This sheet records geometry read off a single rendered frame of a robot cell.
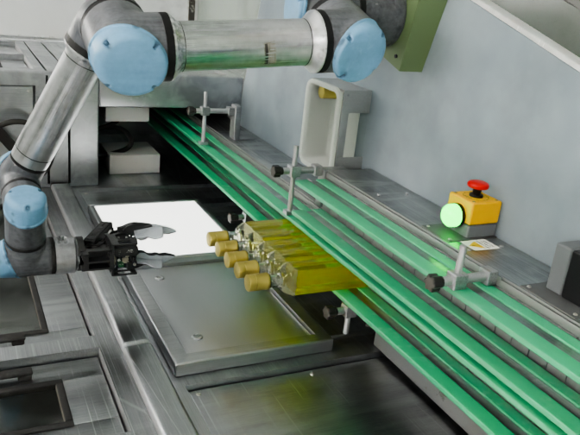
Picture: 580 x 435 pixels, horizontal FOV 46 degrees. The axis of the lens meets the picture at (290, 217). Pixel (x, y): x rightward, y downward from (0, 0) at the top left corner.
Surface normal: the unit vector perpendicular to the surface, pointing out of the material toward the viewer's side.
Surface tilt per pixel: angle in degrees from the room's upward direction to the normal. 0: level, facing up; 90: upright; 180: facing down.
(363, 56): 97
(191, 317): 90
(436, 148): 0
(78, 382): 90
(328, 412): 90
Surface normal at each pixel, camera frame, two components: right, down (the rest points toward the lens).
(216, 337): 0.11, -0.93
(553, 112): -0.90, 0.06
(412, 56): 0.38, 0.60
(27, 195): 0.24, -0.77
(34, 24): 0.43, 0.36
